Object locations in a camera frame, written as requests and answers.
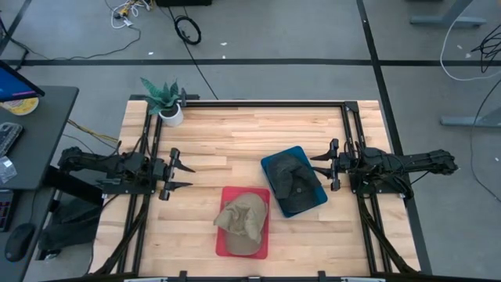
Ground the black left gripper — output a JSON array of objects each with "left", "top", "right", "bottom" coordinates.
[{"left": 150, "top": 147, "right": 196, "bottom": 201}]

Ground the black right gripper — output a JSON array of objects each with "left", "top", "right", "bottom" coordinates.
[{"left": 310, "top": 138, "right": 355, "bottom": 192}]

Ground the blue plastic bin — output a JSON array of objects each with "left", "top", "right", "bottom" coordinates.
[{"left": 260, "top": 145, "right": 329, "bottom": 219}]

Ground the black baseball cap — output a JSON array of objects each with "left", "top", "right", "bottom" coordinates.
[
  {"left": 276, "top": 168, "right": 323, "bottom": 215},
  {"left": 265, "top": 153, "right": 314, "bottom": 200}
]

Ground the translucent pink plastic bin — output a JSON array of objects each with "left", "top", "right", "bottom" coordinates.
[{"left": 214, "top": 186, "right": 272, "bottom": 260}]

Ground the green plant in white pot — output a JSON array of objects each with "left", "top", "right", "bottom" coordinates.
[{"left": 139, "top": 77, "right": 185, "bottom": 128}]

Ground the black desk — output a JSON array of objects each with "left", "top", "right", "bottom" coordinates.
[{"left": 0, "top": 85, "right": 80, "bottom": 282}]

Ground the grey desk foot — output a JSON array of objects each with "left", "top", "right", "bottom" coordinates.
[
  {"left": 409, "top": 0, "right": 488, "bottom": 28},
  {"left": 440, "top": 107, "right": 501, "bottom": 128}
]

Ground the yellow round disc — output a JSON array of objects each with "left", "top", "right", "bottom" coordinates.
[{"left": 0, "top": 96, "right": 40, "bottom": 117}]

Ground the clear plastic bag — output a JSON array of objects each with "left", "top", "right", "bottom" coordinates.
[{"left": 0, "top": 155, "right": 19, "bottom": 184}]

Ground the black computer mouse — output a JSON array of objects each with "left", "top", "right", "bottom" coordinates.
[{"left": 4, "top": 222, "right": 36, "bottom": 264}]

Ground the black box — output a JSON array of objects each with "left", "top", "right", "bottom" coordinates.
[{"left": 155, "top": 0, "right": 213, "bottom": 7}]

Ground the small grey keyboard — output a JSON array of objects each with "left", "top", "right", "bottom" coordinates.
[{"left": 0, "top": 121, "right": 24, "bottom": 157}]

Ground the dark keyboard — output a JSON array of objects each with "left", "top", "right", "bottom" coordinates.
[{"left": 0, "top": 190, "right": 16, "bottom": 233}]

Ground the computer monitor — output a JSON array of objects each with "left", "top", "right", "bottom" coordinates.
[{"left": 0, "top": 59, "right": 46, "bottom": 103}]

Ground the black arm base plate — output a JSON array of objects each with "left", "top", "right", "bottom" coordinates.
[
  {"left": 102, "top": 179, "right": 156, "bottom": 196},
  {"left": 349, "top": 172, "right": 406, "bottom": 197}
]

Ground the black aluminium table frame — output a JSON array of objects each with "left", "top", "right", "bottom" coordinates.
[{"left": 88, "top": 93, "right": 434, "bottom": 282}]

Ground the yellow cable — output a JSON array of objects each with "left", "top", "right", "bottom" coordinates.
[{"left": 67, "top": 119, "right": 119, "bottom": 144}]

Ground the black coiled cable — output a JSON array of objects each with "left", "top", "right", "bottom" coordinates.
[{"left": 167, "top": 5, "right": 219, "bottom": 101}]

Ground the thin black floor cable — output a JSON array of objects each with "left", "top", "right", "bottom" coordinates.
[{"left": 7, "top": 23, "right": 142, "bottom": 62}]

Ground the long black cable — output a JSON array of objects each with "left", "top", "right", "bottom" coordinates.
[{"left": 469, "top": 78, "right": 501, "bottom": 204}]

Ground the white floor cable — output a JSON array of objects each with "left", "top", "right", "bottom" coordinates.
[{"left": 439, "top": 0, "right": 501, "bottom": 82}]

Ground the white cable bundle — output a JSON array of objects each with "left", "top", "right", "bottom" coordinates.
[{"left": 103, "top": 0, "right": 154, "bottom": 31}]

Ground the black cable tangle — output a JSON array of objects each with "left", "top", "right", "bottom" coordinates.
[{"left": 470, "top": 23, "right": 501, "bottom": 74}]

